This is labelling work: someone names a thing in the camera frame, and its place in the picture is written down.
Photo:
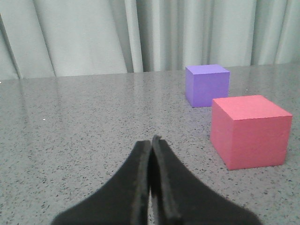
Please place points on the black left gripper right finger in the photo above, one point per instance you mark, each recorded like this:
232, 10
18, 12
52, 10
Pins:
179, 198

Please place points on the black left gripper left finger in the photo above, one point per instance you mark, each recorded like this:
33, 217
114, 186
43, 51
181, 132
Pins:
122, 200

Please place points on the pink foam cube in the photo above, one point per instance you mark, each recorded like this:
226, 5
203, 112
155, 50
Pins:
249, 131

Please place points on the purple foam cube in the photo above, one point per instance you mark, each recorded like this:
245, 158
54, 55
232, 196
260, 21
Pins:
204, 83

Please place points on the pale green curtain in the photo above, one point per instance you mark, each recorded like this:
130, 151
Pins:
52, 38

